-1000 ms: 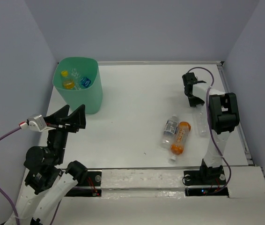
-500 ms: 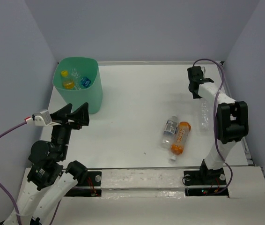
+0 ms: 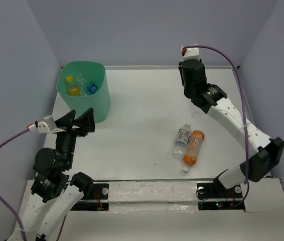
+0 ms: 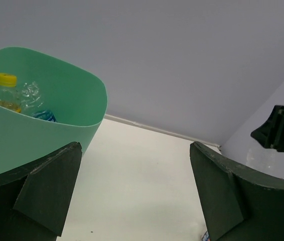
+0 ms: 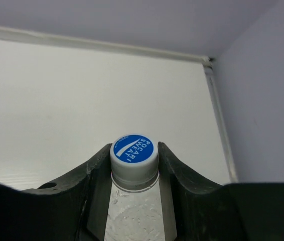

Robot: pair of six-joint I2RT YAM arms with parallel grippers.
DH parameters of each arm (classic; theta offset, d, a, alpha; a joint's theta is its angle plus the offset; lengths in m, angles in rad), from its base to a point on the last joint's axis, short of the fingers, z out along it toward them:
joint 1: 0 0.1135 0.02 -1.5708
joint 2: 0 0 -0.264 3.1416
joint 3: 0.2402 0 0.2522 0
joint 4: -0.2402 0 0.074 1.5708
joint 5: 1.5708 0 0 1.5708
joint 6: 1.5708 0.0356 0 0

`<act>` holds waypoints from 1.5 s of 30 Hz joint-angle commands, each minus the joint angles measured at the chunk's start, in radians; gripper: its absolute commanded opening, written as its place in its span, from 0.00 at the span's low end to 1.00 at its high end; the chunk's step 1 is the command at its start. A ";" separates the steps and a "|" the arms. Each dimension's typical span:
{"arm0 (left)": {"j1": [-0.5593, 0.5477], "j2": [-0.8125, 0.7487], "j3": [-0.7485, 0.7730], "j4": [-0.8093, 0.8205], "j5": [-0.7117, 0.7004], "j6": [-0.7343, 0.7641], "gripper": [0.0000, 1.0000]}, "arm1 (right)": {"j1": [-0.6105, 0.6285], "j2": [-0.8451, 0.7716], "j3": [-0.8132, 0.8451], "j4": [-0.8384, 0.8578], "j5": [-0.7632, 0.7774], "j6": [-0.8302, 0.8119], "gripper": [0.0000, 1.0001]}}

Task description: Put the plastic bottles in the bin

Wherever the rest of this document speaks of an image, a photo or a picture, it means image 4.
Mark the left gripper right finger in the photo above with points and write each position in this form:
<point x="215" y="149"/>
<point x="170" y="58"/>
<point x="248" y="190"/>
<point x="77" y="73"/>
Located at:
<point x="238" y="203"/>

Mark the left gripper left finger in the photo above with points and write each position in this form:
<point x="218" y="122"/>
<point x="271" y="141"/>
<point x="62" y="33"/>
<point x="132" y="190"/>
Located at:
<point x="35" y="197"/>

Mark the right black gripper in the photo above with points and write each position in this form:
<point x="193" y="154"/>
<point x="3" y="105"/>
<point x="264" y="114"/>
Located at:
<point x="270" y="135"/>

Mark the grey label plastic bottle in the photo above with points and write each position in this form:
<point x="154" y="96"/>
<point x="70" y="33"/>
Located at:
<point x="205" y="237"/>

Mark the blue label plastic bottle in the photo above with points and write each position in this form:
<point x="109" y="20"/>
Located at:
<point x="46" y="115"/>

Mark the clear crushed plastic bottle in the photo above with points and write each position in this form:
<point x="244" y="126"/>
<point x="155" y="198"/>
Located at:
<point x="31" y="98"/>

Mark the yellow cap orange bottle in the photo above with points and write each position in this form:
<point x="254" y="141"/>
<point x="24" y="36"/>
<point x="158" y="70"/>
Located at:
<point x="9" y="94"/>

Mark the green plastic bin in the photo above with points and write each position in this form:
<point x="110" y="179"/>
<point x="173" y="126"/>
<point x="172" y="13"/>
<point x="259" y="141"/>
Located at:
<point x="77" y="99"/>

